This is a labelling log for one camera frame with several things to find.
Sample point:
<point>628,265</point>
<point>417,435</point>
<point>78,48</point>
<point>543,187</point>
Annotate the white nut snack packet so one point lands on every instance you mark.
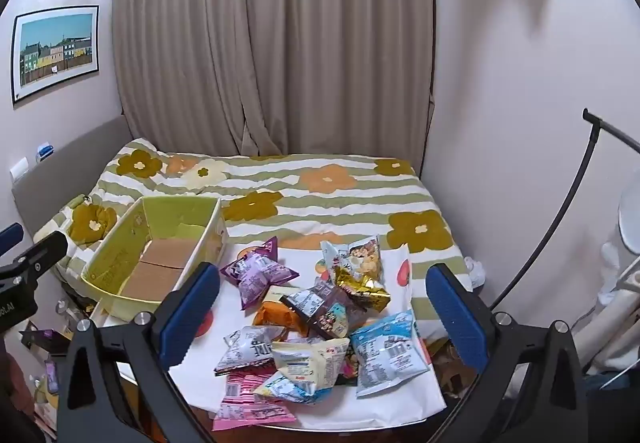
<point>357,260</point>

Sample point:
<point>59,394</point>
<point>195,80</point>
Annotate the floral striped blanket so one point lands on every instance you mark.
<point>325,213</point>

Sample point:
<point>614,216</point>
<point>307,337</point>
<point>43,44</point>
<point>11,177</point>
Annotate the white crumpled cloth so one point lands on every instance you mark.
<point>475,270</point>

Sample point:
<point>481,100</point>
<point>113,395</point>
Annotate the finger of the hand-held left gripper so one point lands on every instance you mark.
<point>47,248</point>
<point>10,235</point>

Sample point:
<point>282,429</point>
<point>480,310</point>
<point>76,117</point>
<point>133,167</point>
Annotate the white and grey snack packet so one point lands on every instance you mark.
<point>250,348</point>

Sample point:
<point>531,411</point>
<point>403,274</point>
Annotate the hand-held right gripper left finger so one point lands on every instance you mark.
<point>192,318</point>

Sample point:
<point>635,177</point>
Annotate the small light blue snack packet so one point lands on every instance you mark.
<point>285,390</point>

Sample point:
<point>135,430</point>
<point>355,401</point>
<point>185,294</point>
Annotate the blue and white snack packet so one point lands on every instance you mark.
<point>390,348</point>

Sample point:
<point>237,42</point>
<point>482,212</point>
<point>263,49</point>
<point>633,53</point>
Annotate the blue and white small object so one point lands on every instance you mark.
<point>45,150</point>

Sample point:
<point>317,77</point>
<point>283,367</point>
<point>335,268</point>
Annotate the green cardboard box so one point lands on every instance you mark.
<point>180,213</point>

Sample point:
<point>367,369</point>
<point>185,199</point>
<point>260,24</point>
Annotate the orange snack packet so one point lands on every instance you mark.
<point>275,315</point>

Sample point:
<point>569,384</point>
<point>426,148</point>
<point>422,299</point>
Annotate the black curved stand pole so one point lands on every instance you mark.
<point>591,115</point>

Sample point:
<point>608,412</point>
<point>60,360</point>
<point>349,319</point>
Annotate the gold snack packet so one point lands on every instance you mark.
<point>360,290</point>

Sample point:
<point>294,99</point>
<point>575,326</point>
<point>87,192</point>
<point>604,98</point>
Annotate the framed wall poster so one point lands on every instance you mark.
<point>55,53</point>

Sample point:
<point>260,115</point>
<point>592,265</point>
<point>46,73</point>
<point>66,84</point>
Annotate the cream yellow snack packet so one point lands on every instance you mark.
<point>310,358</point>

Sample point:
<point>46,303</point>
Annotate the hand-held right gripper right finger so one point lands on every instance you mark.
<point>457,318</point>

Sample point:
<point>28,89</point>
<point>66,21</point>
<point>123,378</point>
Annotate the grey headboard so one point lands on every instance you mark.
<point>65,168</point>

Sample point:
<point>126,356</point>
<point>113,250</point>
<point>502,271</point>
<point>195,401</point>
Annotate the beige curtain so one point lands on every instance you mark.
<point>260,38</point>

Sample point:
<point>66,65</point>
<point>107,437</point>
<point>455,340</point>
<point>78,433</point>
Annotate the dark brown snack packet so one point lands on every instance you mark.
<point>320,310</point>

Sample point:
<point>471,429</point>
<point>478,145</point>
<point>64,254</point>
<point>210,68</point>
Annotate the floral striped pillow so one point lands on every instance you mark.
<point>75,223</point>

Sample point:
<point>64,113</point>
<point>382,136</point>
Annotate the pink snack packet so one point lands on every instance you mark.
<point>245,403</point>

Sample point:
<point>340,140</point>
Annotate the white fruit print cloth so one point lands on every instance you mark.
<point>390,398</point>

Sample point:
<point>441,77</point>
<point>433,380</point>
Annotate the purple snack packet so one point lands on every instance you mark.
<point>255,273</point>

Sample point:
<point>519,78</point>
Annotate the white wall switch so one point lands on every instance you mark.
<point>20,169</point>

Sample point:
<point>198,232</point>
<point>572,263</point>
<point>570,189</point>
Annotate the white round object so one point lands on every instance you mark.
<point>631,223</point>

